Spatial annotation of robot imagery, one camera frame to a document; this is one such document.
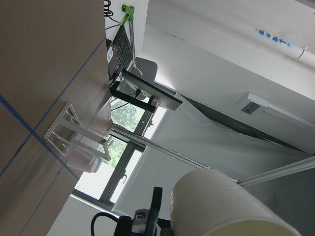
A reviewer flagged black monitor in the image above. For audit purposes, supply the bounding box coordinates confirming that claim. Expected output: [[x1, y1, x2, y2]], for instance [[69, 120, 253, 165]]
[[109, 69, 182, 113]]

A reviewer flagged white wire cup rack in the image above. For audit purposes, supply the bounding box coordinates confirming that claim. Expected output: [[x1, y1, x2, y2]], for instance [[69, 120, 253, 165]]
[[44, 103, 111, 161]]

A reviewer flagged black keyboard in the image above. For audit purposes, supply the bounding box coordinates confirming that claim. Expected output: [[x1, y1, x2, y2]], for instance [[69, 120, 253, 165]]
[[113, 25, 133, 70]]

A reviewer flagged light green plastic cup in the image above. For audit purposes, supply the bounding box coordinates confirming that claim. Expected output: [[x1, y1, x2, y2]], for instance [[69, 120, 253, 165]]
[[170, 169, 299, 236]]

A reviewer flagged green plastic tool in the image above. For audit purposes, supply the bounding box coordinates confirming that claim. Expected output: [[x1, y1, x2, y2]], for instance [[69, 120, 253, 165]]
[[121, 4, 135, 26]]

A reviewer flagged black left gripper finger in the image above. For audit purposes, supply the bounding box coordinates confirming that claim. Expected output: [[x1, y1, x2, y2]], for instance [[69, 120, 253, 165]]
[[147, 187, 162, 236]]

